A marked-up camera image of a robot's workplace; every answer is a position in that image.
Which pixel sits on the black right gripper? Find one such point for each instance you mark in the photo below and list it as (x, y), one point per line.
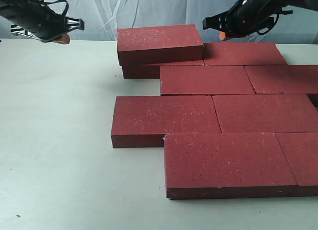
(242, 19)

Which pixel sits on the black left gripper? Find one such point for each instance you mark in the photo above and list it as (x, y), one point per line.
(40, 20)

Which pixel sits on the red brick top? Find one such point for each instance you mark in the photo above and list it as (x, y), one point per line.
(158, 44)

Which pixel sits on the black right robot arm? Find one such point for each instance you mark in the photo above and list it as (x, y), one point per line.
(278, 6)

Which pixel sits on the red brick back row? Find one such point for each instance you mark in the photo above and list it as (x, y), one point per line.
(242, 54)

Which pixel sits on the red brick right second row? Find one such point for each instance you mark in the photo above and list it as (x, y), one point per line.
(285, 79)

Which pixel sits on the red brick under stack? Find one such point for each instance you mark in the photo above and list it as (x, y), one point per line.
(152, 71)

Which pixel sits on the red brick middle row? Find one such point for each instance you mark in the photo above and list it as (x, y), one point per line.
(266, 113)

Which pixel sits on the white backdrop curtain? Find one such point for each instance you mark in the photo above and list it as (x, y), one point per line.
(103, 17)

